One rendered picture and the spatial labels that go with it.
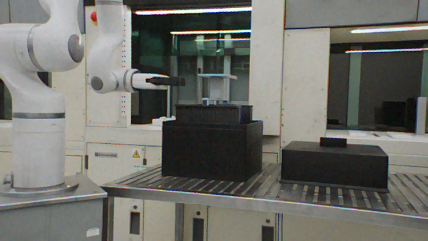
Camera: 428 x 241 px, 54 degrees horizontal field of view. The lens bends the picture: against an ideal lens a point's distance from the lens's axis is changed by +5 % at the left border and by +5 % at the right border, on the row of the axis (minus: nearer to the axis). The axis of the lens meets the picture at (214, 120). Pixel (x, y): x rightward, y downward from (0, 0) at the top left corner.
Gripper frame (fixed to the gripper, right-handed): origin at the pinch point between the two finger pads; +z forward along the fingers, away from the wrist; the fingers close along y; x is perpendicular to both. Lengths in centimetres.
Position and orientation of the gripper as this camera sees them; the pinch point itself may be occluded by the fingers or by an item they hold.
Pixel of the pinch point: (177, 81)
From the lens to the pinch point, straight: 139.5
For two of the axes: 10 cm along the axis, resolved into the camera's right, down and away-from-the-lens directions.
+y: -3.1, 0.5, -9.5
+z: 9.5, 0.4, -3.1
